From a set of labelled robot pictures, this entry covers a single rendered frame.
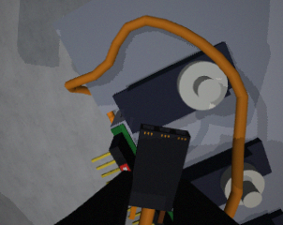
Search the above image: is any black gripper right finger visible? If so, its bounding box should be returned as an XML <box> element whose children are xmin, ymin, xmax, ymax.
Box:
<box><xmin>172</xmin><ymin>179</ymin><xmax>239</xmax><ymax>225</ymax></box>

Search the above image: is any black pin header strip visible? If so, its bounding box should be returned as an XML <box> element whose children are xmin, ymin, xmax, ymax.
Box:
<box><xmin>109</xmin><ymin>124</ymin><xmax>174</xmax><ymax>225</ymax></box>

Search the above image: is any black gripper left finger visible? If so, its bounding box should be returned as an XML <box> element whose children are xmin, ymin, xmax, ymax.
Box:
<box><xmin>54</xmin><ymin>170</ymin><xmax>134</xmax><ymax>225</ymax></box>

